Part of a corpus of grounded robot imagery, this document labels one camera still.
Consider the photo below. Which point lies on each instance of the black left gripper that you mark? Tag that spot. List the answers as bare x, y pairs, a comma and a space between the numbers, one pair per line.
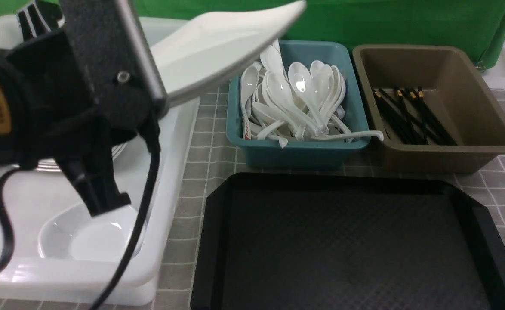
73, 102

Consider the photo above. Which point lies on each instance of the large white square rice plate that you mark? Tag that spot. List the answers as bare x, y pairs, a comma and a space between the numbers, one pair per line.
214, 47

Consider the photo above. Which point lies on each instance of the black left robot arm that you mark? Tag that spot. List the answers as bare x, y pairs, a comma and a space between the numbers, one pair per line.
52, 108

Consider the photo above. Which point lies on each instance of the large white plastic tub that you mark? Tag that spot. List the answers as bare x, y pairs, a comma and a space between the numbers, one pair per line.
34, 197

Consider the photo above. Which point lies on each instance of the small white bowl in tub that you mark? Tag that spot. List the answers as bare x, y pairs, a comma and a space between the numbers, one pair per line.
75, 235

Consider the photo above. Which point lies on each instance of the grey checked tablecloth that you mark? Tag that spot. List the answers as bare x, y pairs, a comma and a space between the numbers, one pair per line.
212, 158

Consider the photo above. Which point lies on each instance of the brown plastic bin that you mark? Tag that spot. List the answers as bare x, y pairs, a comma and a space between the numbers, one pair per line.
455, 92

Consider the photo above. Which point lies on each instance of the black chopsticks in bin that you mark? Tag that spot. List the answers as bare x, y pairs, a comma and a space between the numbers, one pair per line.
409, 119

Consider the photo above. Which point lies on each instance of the white spoon overhanging bin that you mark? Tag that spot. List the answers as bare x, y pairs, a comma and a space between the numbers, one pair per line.
350, 136

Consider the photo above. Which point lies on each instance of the green backdrop cloth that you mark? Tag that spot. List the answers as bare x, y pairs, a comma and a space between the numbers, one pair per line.
476, 27

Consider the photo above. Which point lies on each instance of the black serving tray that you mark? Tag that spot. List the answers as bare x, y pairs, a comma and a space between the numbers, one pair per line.
325, 242

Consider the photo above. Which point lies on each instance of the pile of white spoons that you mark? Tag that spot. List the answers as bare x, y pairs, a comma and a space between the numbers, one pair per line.
294, 103

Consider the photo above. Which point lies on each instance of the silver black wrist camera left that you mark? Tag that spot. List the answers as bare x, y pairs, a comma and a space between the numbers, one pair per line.
111, 50

